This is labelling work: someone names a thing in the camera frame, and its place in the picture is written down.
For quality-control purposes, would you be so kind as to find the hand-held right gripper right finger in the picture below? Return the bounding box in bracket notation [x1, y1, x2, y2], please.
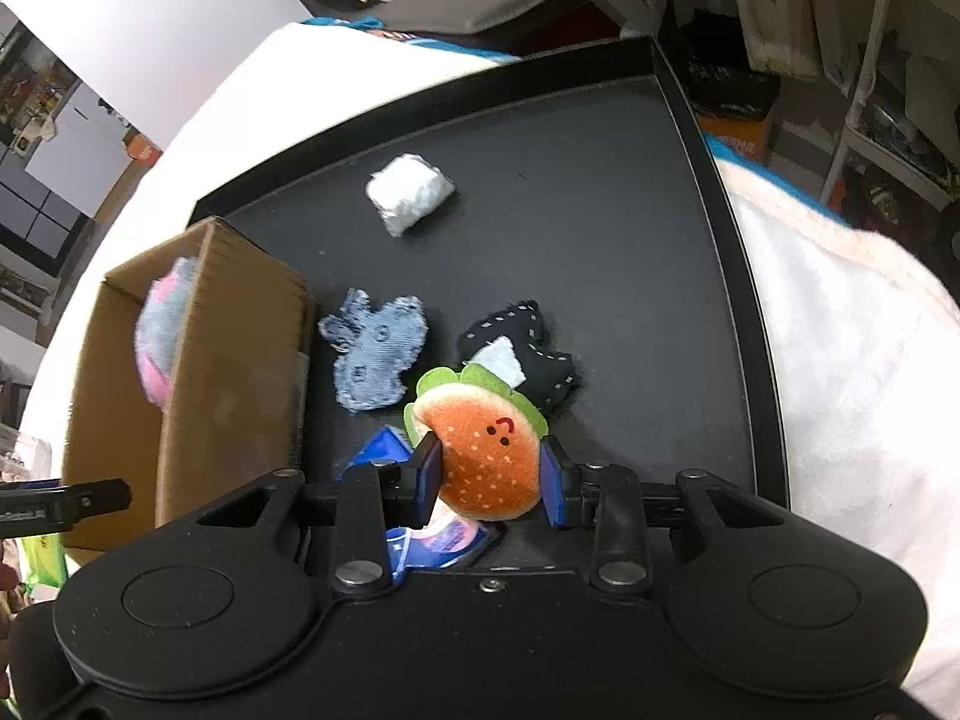
[538, 439, 790, 595]

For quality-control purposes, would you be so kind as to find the burger plush toy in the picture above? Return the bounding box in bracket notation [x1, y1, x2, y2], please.
[403, 364, 550, 521]

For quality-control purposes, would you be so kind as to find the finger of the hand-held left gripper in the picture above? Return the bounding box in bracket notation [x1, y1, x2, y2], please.
[0, 478, 134, 539]

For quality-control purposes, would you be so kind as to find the blue denim plush toy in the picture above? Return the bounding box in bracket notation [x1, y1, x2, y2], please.
[318, 287, 429, 413]

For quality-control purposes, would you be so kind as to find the white tissue ball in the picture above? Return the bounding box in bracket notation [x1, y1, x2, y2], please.
[365, 153, 457, 238]

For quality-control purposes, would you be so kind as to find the black framed glass door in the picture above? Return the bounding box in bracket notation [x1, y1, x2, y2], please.
[0, 141, 92, 257]

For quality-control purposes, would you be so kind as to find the green packet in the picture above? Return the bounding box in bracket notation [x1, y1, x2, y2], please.
[18, 534, 71, 605]

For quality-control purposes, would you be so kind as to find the white blanket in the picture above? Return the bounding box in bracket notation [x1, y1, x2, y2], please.
[15, 21, 960, 720]

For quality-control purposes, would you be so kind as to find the cardboard box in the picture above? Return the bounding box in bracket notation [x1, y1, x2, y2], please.
[64, 216, 316, 563]

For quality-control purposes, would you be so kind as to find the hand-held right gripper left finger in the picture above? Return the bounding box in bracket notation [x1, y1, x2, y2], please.
[191, 435, 445, 595]

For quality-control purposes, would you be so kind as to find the small orange box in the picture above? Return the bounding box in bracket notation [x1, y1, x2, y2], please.
[120, 130, 164, 167]

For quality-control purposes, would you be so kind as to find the white cabinet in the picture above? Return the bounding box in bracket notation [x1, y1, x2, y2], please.
[25, 79, 163, 220]

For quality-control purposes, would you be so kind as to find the person's left hand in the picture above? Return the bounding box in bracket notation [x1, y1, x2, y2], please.
[0, 561, 17, 700]

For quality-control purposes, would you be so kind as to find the beige printed bag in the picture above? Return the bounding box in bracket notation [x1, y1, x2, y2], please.
[722, 0, 827, 80]

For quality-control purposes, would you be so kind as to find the blue plastic packet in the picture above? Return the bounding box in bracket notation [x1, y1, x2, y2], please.
[336, 426, 493, 587]

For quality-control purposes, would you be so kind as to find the black stitched plush toy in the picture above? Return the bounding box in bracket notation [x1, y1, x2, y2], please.
[457, 300, 581, 418]

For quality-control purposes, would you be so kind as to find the white shelf rack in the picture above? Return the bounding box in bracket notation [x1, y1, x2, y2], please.
[820, 0, 960, 212]

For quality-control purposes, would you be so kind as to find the pink and grey plush toy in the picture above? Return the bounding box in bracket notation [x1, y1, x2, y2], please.
[133, 255, 200, 410]

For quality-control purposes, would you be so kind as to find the blue printed blanket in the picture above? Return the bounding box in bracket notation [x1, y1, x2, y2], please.
[303, 13, 526, 65]

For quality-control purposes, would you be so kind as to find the orange carton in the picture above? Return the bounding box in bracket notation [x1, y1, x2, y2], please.
[694, 106, 778, 167]

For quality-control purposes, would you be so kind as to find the black tray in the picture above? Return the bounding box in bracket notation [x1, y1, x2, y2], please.
[191, 36, 790, 578]

